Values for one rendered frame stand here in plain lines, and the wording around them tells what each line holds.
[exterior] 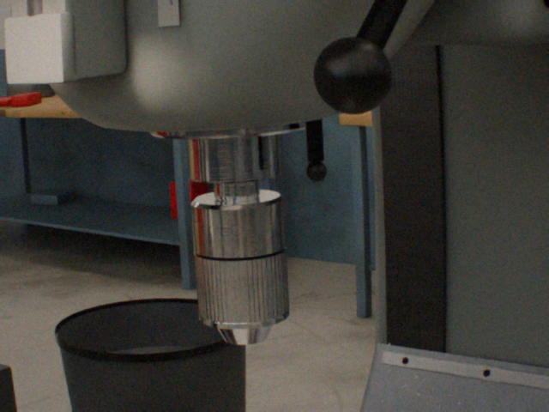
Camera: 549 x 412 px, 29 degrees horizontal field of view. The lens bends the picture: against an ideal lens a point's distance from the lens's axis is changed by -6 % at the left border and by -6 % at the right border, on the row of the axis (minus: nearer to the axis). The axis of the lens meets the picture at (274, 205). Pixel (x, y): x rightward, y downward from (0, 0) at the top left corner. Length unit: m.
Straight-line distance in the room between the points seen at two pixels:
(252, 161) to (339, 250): 5.26
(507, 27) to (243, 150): 0.16
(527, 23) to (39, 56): 0.26
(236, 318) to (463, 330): 0.42
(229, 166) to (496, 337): 0.45
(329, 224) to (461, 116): 4.90
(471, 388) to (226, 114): 0.51
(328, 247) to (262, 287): 5.28
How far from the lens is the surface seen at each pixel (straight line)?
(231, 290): 0.55
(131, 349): 2.86
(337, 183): 5.72
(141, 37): 0.47
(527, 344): 0.92
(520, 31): 0.59
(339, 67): 0.41
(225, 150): 0.54
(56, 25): 0.45
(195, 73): 0.46
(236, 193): 0.55
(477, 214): 0.92
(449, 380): 0.95
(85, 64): 0.46
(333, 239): 5.80
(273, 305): 0.56
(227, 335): 0.57
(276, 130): 0.52
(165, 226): 5.84
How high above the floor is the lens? 1.37
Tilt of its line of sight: 11 degrees down
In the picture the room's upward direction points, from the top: 3 degrees counter-clockwise
